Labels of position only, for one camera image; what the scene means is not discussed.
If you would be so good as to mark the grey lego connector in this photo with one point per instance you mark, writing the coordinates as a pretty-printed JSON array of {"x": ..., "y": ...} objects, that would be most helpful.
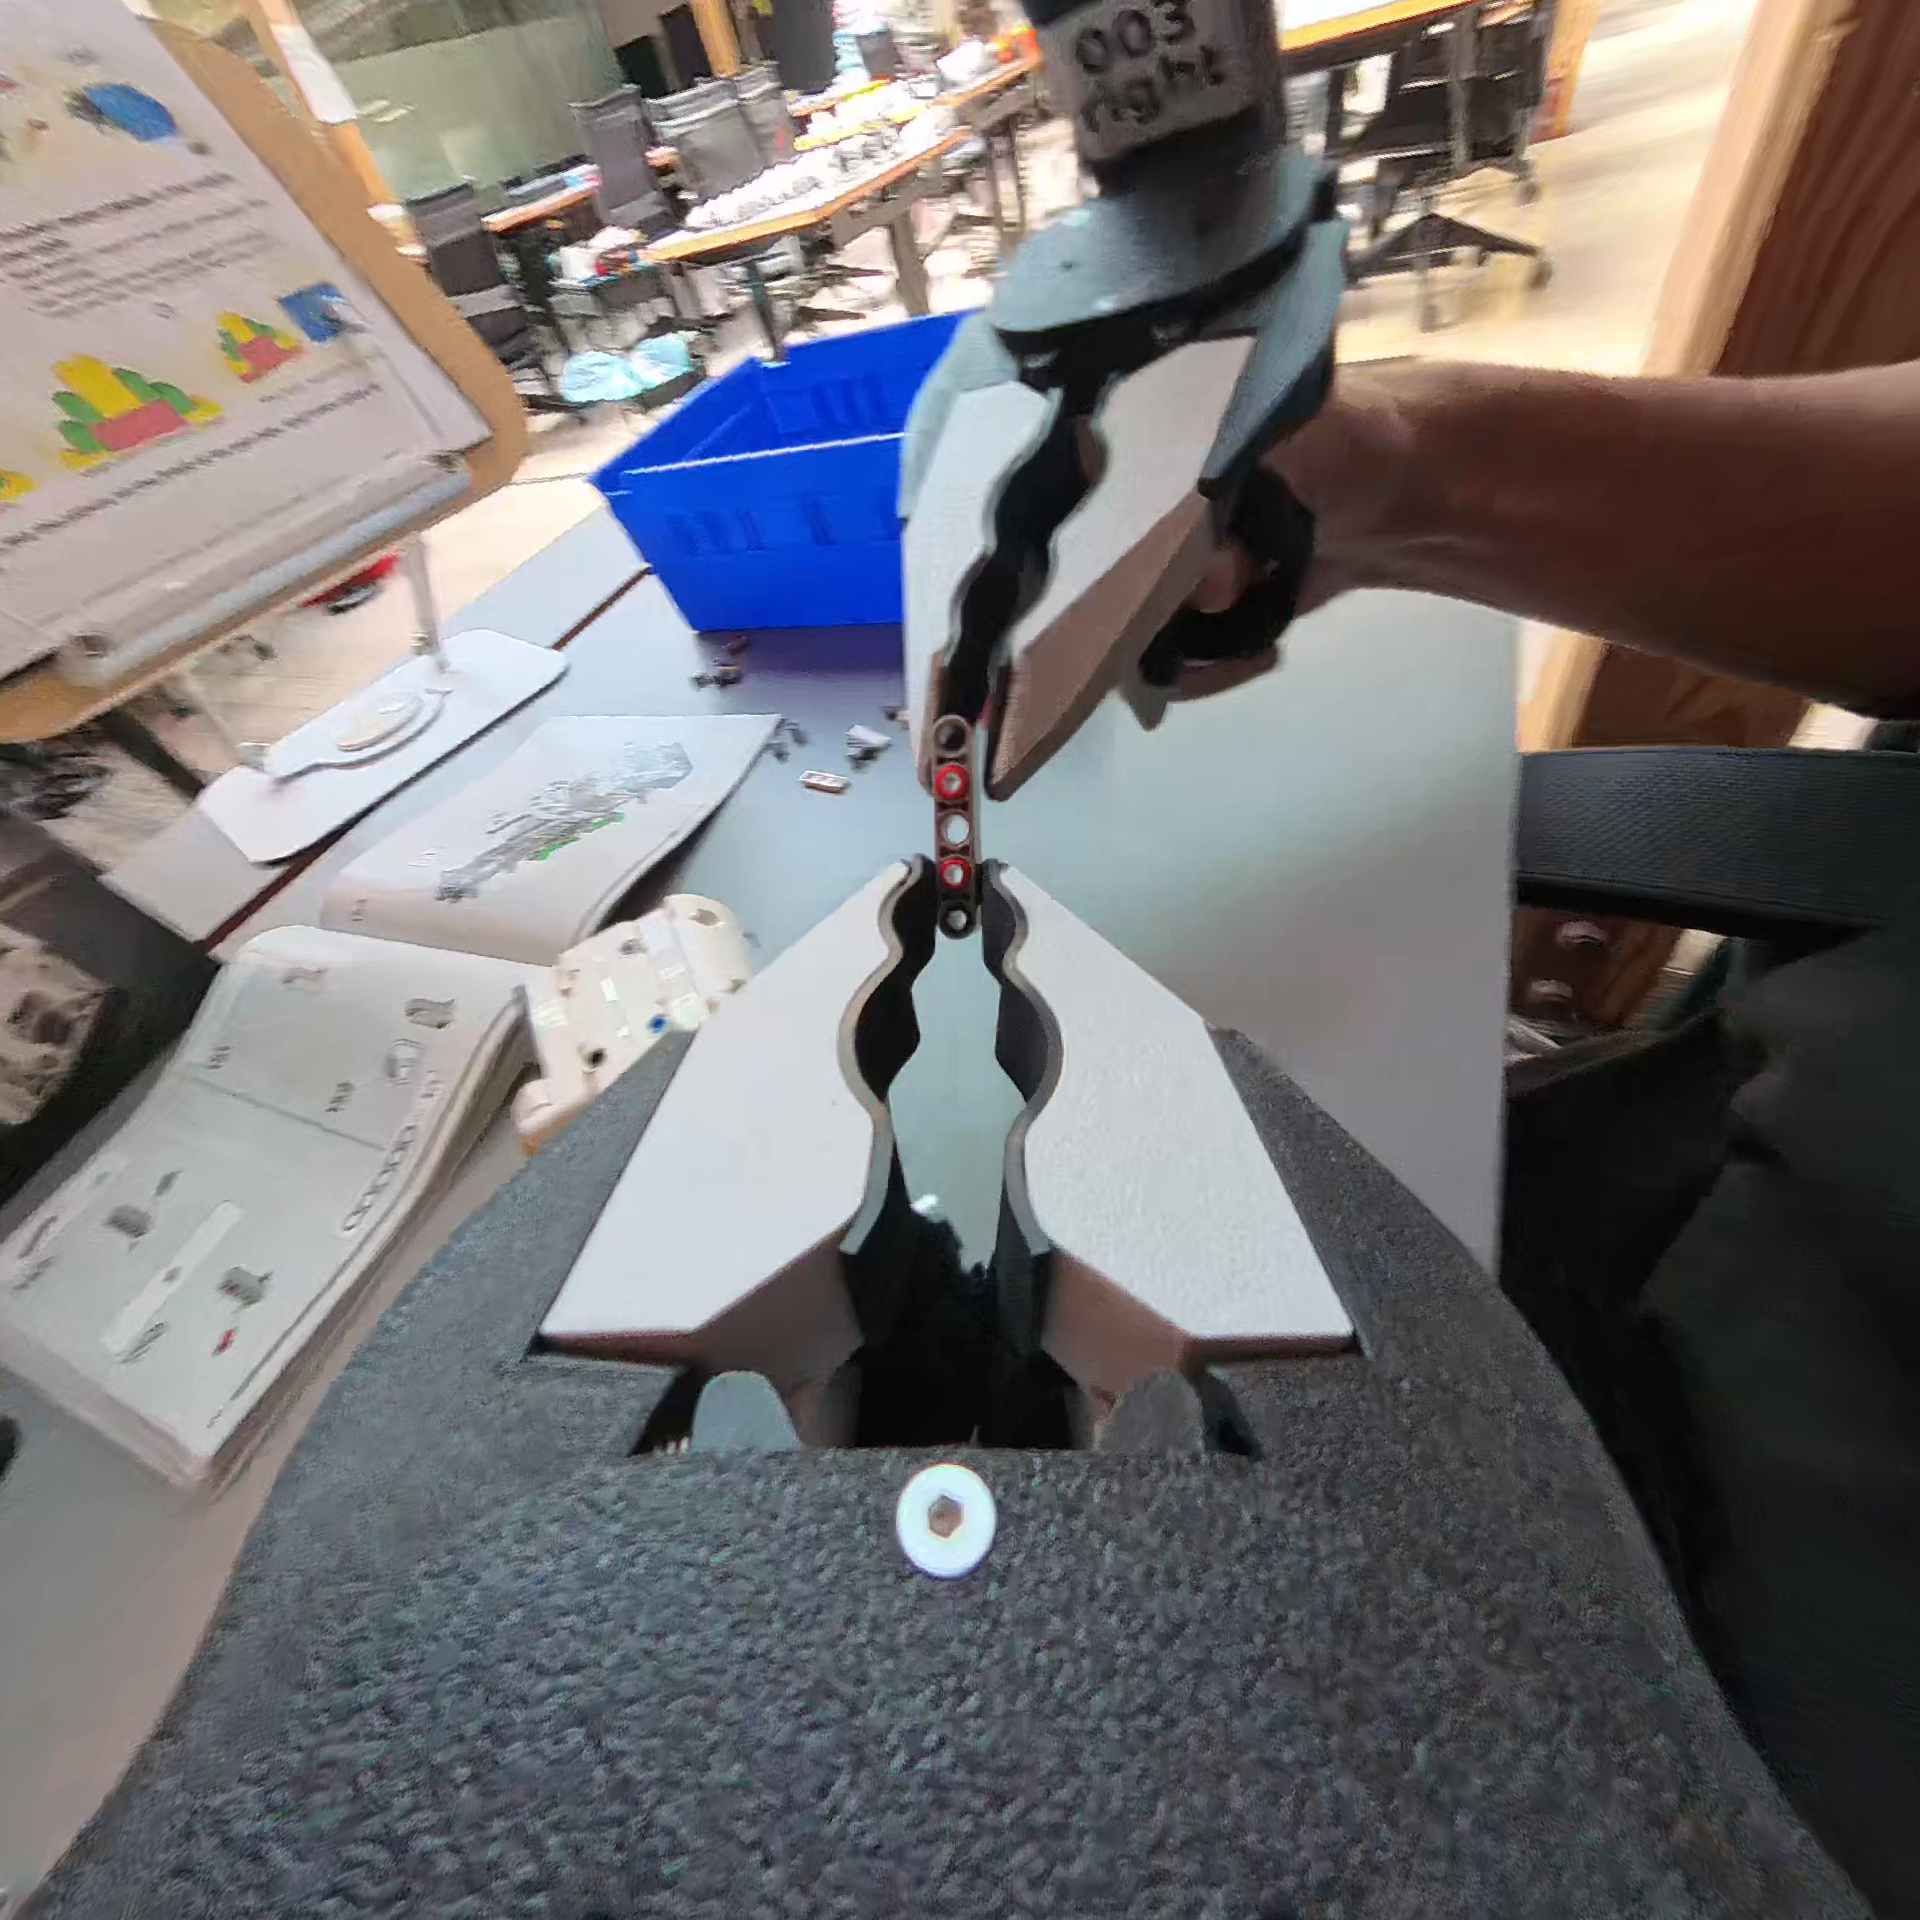
[{"x": 722, "y": 665}]

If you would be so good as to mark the person's dark clothing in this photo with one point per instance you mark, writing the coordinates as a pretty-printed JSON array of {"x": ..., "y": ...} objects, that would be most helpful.
[{"x": 1770, "y": 1349}]

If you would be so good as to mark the white lego truck model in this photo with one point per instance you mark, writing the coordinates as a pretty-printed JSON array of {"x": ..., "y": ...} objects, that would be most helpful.
[{"x": 630, "y": 991}]

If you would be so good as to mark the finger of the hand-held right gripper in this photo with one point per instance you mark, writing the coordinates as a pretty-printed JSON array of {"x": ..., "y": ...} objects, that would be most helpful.
[
  {"x": 1154, "y": 495},
  {"x": 960, "y": 495}
]

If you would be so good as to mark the person's right hand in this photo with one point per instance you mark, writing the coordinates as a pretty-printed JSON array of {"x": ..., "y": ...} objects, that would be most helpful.
[{"x": 1371, "y": 495}]

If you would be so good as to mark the black mesh office chair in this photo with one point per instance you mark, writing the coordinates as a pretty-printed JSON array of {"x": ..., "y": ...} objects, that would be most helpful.
[
  {"x": 622, "y": 150},
  {"x": 465, "y": 285}
]

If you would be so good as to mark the light blue plastic bag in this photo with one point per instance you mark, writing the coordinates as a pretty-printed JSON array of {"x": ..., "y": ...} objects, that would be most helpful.
[{"x": 630, "y": 368}]

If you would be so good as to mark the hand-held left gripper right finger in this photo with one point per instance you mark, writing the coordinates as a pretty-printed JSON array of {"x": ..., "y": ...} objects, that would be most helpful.
[{"x": 1184, "y": 1184}]

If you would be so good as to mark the dark grey lego beam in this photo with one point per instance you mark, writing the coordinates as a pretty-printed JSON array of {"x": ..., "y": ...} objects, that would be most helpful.
[{"x": 955, "y": 828}]

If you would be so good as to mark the instruction sheet on clipboard stand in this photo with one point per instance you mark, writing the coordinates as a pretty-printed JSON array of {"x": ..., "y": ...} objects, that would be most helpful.
[{"x": 503, "y": 434}]

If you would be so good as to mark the blue plastic bin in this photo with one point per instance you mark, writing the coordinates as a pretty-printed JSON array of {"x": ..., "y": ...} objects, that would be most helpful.
[{"x": 781, "y": 495}]

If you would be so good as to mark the white stand base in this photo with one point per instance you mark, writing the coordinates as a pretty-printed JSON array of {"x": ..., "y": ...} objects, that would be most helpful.
[{"x": 375, "y": 734}]

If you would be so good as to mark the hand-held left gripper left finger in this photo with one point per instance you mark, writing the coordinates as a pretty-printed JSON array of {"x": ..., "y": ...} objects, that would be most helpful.
[{"x": 704, "y": 1184}]

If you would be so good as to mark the white lego tile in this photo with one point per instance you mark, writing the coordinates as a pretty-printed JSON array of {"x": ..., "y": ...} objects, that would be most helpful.
[{"x": 870, "y": 740}]

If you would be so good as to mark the lego instruction booklet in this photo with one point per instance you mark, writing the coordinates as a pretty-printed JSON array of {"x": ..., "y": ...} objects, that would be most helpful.
[{"x": 224, "y": 1170}]

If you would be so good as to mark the person's right forearm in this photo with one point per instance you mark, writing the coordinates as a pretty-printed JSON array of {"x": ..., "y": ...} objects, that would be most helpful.
[{"x": 1651, "y": 510}]

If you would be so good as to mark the wooden top desk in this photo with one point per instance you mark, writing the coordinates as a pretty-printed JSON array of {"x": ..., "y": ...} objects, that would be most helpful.
[{"x": 839, "y": 225}]

